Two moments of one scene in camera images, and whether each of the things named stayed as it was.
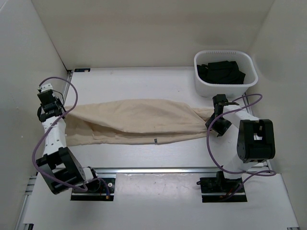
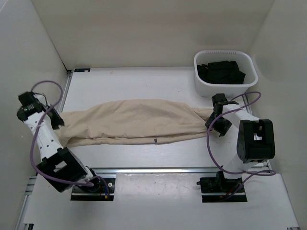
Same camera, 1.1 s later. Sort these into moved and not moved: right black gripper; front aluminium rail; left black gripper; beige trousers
Moved: left black gripper
Not moved: front aluminium rail; right black gripper; beige trousers
